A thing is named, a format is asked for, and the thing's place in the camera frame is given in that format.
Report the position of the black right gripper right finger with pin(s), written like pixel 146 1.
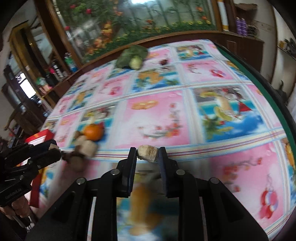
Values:
pixel 207 209

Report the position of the green label plastic bottle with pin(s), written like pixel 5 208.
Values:
pixel 70 62

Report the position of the green leafy vegetable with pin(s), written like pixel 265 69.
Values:
pixel 132 57

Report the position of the orange mandarin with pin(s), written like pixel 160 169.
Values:
pixel 94 132

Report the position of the purple spray bottles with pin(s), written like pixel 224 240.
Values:
pixel 241 26

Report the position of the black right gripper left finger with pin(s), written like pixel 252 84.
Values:
pixel 87 209

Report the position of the person's left hand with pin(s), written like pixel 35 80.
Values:
pixel 19 207

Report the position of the beige round cake piece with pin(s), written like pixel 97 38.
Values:
pixel 147 153

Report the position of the glass flower display cabinet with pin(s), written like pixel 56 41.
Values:
pixel 93 28

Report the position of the colourful fruit print tablecloth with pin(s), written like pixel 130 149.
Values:
pixel 215 115

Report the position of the small dark red date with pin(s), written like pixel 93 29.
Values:
pixel 163 62

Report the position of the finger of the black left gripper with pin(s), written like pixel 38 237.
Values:
pixel 36 163
pixel 14 156

